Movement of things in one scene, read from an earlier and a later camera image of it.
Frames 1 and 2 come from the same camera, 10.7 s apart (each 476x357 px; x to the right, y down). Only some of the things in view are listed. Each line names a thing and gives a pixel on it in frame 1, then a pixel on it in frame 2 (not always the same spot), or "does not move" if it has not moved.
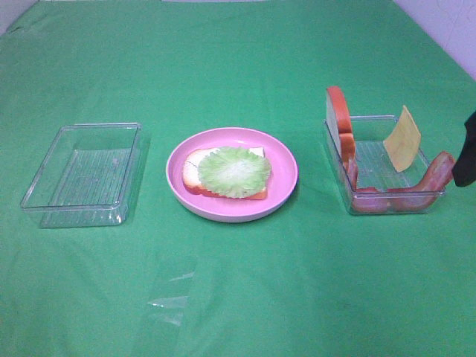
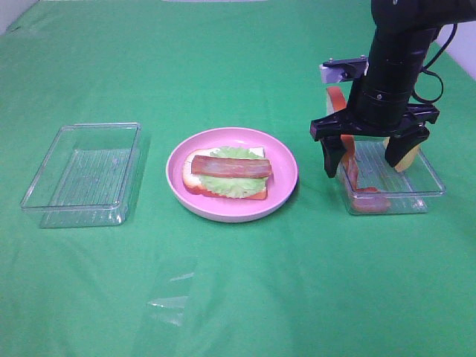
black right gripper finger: x=464 y=169 → x=399 y=145
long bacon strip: x=410 y=199 → x=231 y=166
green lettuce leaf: x=233 y=172 does not move
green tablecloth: x=313 y=280 does not move
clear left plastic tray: x=88 y=178 does not move
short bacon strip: x=365 y=198 does not move
